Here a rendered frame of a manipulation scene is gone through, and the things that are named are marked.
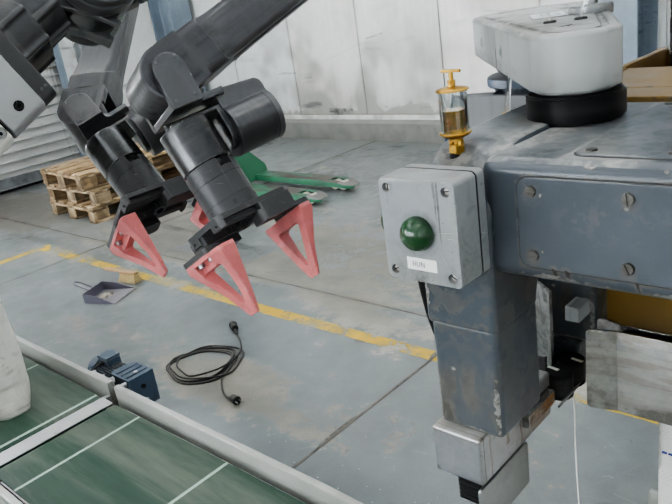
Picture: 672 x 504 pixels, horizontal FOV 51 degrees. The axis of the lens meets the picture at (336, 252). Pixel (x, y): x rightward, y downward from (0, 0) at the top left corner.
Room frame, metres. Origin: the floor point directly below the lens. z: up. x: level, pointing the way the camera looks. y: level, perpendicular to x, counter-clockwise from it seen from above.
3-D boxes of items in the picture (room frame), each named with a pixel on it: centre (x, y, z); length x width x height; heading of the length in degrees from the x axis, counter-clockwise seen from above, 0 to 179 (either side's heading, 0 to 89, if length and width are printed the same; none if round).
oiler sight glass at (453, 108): (0.61, -0.12, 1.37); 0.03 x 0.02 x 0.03; 45
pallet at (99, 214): (6.35, 1.78, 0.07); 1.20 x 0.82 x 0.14; 133
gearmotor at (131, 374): (2.18, 0.82, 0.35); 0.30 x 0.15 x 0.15; 45
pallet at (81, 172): (6.32, 1.78, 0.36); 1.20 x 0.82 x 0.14; 131
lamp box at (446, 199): (0.55, -0.09, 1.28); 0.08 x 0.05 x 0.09; 45
